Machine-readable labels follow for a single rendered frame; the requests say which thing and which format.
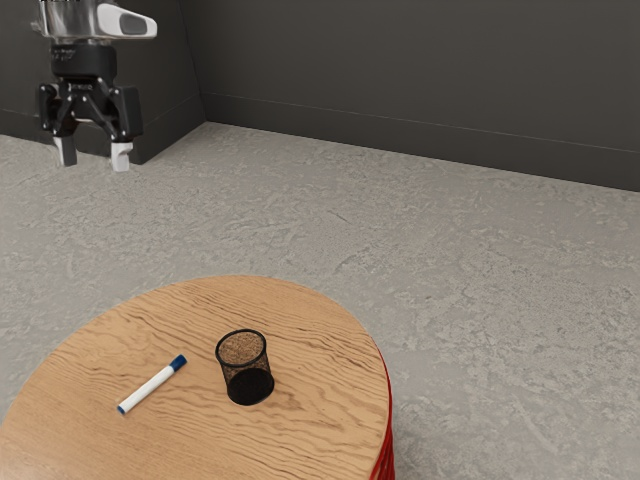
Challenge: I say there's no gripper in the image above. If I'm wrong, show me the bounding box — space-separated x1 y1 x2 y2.
37 43 145 174

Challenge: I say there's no black mesh pen holder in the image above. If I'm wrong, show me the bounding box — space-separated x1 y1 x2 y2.
214 328 276 407

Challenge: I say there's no white marker with blue cap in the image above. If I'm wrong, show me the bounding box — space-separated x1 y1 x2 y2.
116 354 189 416

